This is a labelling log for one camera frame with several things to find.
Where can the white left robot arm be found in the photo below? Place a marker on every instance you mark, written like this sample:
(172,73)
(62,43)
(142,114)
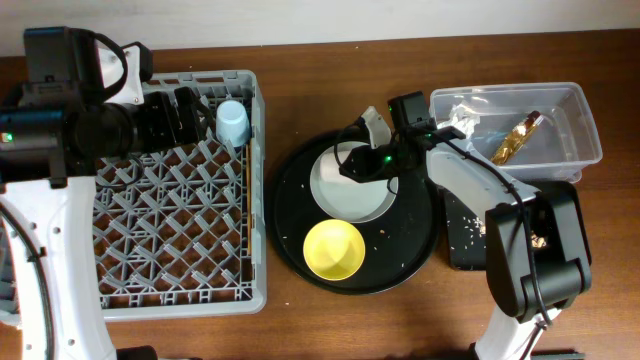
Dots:
(51,138)

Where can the light grey plate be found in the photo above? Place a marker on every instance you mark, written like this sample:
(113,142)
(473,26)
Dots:
(345,199)

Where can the gold foil snack wrapper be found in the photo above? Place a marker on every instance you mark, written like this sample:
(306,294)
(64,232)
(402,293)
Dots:
(517,138)

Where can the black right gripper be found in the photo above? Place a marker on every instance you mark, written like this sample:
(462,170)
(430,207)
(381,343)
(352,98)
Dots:
(357,167)

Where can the food scraps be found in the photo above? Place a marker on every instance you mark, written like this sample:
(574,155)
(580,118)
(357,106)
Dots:
(501,232)

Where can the clear plastic waste bin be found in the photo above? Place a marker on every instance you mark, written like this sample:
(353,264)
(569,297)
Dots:
(565,142)

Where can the grey plastic dishwasher rack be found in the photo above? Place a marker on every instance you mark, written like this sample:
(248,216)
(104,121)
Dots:
(169,228)

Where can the blue plastic cup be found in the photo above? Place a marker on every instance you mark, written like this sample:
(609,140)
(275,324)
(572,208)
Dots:
(232,123)

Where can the white paper napkin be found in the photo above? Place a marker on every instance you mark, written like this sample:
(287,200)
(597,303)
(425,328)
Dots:
(463,118)

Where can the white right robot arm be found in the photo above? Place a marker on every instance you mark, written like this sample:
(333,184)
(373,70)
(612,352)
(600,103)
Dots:
(526,306)

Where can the yellow bowl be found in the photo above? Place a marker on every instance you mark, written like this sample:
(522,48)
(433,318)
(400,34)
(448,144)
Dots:
(334,250)

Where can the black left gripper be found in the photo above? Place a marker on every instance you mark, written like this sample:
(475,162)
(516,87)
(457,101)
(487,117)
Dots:
(163,120)

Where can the black rectangular tray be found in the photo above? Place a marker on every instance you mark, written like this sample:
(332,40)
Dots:
(465,240)

